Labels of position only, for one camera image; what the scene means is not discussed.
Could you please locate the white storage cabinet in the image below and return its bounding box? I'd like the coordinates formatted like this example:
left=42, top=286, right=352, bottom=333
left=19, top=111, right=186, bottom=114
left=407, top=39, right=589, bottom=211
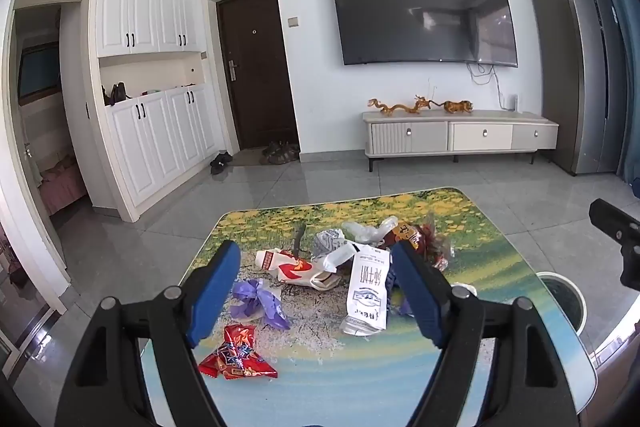
left=97, top=0, right=226, bottom=224

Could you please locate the white television cable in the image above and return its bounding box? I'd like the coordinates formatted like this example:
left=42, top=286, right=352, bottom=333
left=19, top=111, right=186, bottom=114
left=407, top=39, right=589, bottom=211
left=467, top=62, right=506, bottom=108

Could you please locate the clear plastic bag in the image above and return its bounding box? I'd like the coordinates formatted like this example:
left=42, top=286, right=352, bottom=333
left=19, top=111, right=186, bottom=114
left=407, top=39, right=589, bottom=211
left=342, top=217, right=399, bottom=248

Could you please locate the pair of black shoes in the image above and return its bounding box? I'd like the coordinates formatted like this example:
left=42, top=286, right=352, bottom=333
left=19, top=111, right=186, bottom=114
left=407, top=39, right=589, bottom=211
left=210, top=151, right=234, bottom=175

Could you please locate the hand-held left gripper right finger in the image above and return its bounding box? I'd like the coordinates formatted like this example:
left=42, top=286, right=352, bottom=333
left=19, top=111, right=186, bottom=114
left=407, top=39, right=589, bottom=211
left=390, top=241, right=583, bottom=427

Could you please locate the golden dragon ornament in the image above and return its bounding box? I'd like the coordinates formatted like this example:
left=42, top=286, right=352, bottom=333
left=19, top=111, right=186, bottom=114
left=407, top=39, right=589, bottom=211
left=400, top=95, right=435, bottom=114
left=368, top=98, right=403, bottom=116

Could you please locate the black wall television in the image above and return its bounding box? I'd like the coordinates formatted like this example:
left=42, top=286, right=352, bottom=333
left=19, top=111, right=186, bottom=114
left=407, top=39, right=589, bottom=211
left=329, top=0, right=519, bottom=68

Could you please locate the dark brown entrance door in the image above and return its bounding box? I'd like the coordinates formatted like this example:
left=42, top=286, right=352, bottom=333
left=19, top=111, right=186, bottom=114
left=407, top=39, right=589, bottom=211
left=216, top=0, right=300, bottom=151

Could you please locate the dark handbag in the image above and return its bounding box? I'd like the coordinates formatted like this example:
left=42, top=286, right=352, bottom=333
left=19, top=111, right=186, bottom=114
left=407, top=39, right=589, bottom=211
left=102, top=82, right=132, bottom=105

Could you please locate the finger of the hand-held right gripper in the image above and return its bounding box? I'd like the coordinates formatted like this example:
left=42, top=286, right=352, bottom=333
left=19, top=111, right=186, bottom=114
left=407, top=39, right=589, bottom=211
left=589, top=198, right=640, bottom=293

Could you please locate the bedroom window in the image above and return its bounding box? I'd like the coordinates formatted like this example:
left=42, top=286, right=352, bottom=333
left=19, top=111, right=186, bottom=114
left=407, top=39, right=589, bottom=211
left=19, top=42, right=61, bottom=100

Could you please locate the white television cabinet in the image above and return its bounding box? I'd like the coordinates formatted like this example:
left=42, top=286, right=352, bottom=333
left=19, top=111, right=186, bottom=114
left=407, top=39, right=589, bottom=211
left=362, top=108, right=559, bottom=172

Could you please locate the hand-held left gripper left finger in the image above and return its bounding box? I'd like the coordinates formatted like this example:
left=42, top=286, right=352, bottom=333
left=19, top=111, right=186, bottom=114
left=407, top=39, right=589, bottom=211
left=55, top=239, right=242, bottom=427

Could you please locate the brown and yellow snack packet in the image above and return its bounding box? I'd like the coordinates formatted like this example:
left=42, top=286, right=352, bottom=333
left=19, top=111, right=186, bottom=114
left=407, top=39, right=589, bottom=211
left=392, top=221, right=453, bottom=273

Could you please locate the purple plastic bag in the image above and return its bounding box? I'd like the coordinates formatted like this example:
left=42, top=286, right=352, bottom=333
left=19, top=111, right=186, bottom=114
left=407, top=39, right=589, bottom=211
left=231, top=279, right=291, bottom=330

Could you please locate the white torn wrapper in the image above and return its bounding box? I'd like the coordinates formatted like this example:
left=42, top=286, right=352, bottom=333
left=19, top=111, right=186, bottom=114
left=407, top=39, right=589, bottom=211
left=322, top=243, right=362, bottom=273

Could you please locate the grey doormat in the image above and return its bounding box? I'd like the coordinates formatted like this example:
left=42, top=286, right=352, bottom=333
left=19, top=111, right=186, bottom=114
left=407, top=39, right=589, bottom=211
left=232, top=148, right=301, bottom=168

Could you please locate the grey patterned wrapper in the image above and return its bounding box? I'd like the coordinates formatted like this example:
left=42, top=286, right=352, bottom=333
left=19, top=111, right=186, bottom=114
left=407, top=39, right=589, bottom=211
left=315, top=229, right=346, bottom=255

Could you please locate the pair of brown shoes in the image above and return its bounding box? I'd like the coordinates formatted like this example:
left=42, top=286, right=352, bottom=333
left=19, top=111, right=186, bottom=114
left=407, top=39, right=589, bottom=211
left=260, top=141, right=301, bottom=165

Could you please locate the grey refrigerator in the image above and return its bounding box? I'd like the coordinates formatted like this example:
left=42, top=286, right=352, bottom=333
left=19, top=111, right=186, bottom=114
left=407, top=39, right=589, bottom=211
left=530, top=0, right=621, bottom=176

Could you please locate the red snack packet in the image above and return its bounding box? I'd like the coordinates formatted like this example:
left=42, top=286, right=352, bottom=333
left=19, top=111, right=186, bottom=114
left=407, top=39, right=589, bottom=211
left=198, top=323, right=278, bottom=380

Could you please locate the pink bed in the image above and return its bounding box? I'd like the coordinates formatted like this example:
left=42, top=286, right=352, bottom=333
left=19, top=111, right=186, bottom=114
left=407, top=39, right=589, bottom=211
left=37, top=157, right=88, bottom=215

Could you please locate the white trash bin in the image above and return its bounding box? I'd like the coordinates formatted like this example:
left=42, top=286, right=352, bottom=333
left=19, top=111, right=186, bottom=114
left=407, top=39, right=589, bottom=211
left=536, top=272, right=587, bottom=335

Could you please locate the white and red paper bag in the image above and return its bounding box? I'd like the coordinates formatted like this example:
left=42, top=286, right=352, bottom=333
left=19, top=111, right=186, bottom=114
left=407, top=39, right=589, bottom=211
left=255, top=248, right=341, bottom=292

